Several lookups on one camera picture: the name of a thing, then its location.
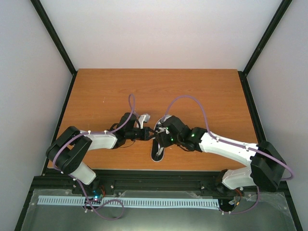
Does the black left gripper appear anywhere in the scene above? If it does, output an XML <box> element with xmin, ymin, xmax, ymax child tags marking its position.
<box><xmin>126</xmin><ymin>127</ymin><xmax>157</xmax><ymax>141</ymax></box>

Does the white shoelace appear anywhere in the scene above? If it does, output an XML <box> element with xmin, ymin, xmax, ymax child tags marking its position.
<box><xmin>152</xmin><ymin>128</ymin><xmax>168</xmax><ymax>161</ymax></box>

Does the black white canvas sneaker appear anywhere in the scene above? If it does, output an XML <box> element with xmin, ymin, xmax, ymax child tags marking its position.
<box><xmin>151</xmin><ymin>118</ymin><xmax>168</xmax><ymax>162</ymax></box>

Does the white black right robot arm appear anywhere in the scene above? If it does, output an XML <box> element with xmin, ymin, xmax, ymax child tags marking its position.
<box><xmin>152</xmin><ymin>115</ymin><xmax>285</xmax><ymax>195</ymax></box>

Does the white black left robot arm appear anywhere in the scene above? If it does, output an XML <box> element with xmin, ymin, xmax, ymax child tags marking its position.
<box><xmin>46</xmin><ymin>113</ymin><xmax>157</xmax><ymax>194</ymax></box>

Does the circuit board with green led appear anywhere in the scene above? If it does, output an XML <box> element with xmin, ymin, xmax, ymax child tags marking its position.
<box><xmin>85</xmin><ymin>185</ymin><xmax>105</xmax><ymax>203</ymax></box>

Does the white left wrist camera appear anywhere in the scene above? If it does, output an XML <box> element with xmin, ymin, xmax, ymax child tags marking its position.
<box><xmin>138</xmin><ymin>114</ymin><xmax>151</xmax><ymax>129</ymax></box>

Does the light blue slotted cable duct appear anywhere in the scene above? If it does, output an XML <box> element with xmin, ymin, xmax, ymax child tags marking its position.
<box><xmin>37</xmin><ymin>195</ymin><xmax>219</xmax><ymax>210</ymax></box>

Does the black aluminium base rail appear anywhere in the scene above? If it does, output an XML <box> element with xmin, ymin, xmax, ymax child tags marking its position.
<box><xmin>30</xmin><ymin>168</ymin><xmax>288</xmax><ymax>200</ymax></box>

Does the black left frame post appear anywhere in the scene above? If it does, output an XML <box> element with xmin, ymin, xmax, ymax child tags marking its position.
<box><xmin>30</xmin><ymin>0</ymin><xmax>77</xmax><ymax>76</ymax></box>

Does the black frame post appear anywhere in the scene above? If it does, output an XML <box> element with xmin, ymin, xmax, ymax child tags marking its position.
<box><xmin>30</xmin><ymin>0</ymin><xmax>77</xmax><ymax>76</ymax></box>
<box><xmin>243</xmin><ymin>0</ymin><xmax>292</xmax><ymax>77</ymax></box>

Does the black right frame post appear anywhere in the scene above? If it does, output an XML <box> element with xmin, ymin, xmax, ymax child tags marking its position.
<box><xmin>243</xmin><ymin>0</ymin><xmax>292</xmax><ymax>77</ymax></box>

